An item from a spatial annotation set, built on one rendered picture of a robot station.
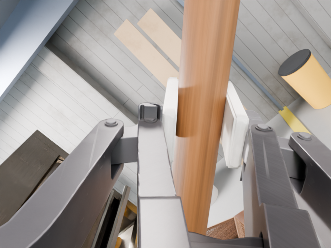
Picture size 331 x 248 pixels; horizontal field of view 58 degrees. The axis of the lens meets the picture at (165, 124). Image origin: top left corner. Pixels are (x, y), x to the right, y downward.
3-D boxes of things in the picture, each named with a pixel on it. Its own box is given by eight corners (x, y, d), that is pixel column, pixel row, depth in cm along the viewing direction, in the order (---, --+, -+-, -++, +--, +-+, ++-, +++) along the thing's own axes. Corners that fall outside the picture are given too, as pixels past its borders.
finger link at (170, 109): (173, 165, 16) (159, 164, 16) (175, 115, 23) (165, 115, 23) (177, 113, 15) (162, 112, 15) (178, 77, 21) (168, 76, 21)
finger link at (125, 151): (158, 169, 14) (96, 164, 14) (164, 126, 19) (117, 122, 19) (159, 141, 14) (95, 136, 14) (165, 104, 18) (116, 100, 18)
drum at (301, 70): (332, 82, 356) (301, 46, 341) (349, 92, 321) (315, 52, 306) (305, 104, 369) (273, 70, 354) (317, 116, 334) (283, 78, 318)
